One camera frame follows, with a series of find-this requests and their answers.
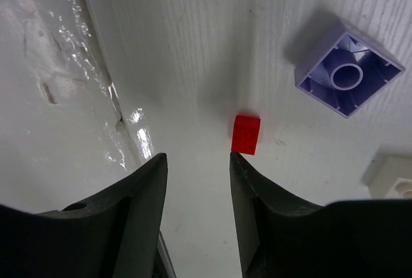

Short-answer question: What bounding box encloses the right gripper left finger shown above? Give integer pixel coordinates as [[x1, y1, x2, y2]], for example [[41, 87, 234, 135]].
[[1, 153, 167, 277]]

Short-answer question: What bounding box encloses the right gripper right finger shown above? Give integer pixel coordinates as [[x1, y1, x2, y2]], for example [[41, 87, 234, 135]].
[[230, 152, 411, 277]]

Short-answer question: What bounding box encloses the small red lego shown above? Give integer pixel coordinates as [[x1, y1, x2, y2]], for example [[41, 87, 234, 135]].
[[231, 115, 261, 155]]

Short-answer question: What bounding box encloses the cream lego brick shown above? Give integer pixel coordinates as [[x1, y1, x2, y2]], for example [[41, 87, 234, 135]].
[[368, 156, 411, 199]]

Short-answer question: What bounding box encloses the purple square lego brick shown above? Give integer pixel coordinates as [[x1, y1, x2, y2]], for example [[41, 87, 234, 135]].
[[294, 19, 405, 118]]

